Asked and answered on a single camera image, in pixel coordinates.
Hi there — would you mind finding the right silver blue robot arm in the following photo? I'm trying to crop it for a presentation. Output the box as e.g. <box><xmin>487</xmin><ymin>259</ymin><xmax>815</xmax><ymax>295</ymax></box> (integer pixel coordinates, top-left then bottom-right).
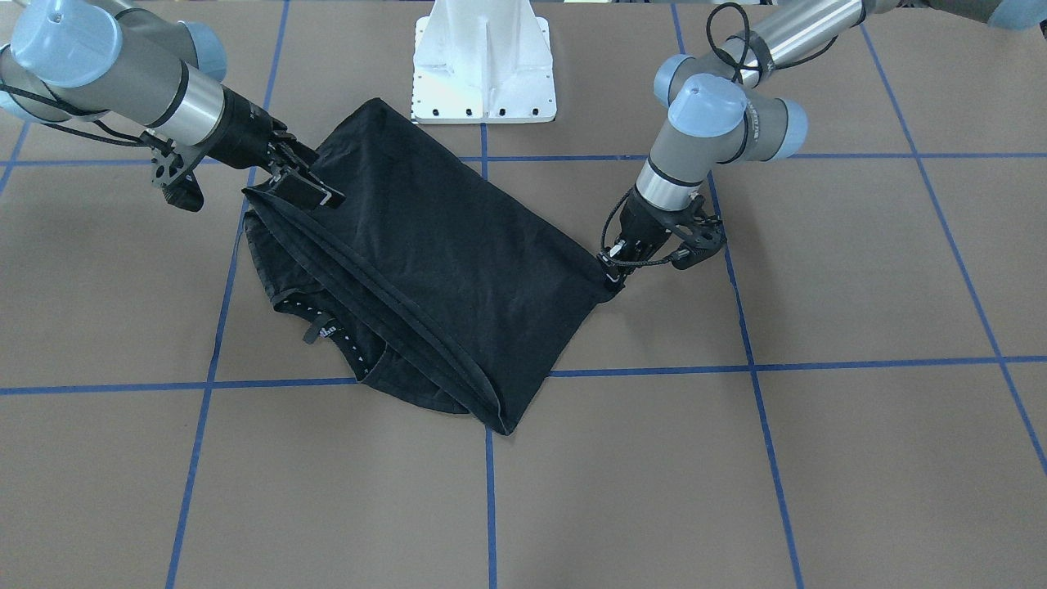
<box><xmin>2</xmin><ymin>1</ymin><xmax>344</xmax><ymax>212</ymax></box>

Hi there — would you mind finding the white pedestal base plate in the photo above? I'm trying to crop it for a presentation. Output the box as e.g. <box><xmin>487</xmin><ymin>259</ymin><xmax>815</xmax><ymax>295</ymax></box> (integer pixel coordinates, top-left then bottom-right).
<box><xmin>411</xmin><ymin>1</ymin><xmax>558</xmax><ymax>124</ymax></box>

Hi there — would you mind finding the black printed t-shirt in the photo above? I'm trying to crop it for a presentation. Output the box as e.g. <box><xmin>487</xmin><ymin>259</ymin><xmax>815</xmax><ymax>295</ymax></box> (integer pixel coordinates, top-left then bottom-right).
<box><xmin>244</xmin><ymin>98</ymin><xmax>612</xmax><ymax>436</ymax></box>

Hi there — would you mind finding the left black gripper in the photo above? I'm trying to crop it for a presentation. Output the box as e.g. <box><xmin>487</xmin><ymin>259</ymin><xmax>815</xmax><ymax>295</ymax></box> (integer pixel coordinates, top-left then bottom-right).
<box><xmin>599</xmin><ymin>189</ymin><xmax>728</xmax><ymax>290</ymax></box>

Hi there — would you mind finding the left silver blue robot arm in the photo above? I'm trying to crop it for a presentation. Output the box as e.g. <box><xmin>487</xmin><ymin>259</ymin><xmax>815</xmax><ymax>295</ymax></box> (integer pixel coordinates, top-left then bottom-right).
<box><xmin>598</xmin><ymin>1</ymin><xmax>901</xmax><ymax>292</ymax></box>

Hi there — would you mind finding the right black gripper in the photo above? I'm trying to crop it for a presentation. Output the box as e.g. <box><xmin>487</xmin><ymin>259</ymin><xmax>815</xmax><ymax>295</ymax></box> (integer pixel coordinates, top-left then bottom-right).
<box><xmin>152</xmin><ymin>89</ymin><xmax>346</xmax><ymax>212</ymax></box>

